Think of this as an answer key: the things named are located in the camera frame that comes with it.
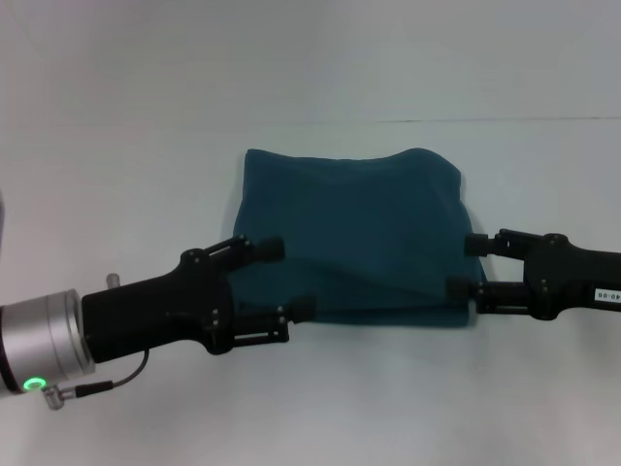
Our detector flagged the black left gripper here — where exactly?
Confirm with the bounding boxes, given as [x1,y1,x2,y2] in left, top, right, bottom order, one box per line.
[81,234,318,365]

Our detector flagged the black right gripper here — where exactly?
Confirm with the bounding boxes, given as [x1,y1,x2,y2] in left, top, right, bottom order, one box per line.
[445,227,621,322]

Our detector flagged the teal blue shirt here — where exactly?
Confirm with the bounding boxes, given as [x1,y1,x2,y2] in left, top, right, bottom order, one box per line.
[232,147,483,332]

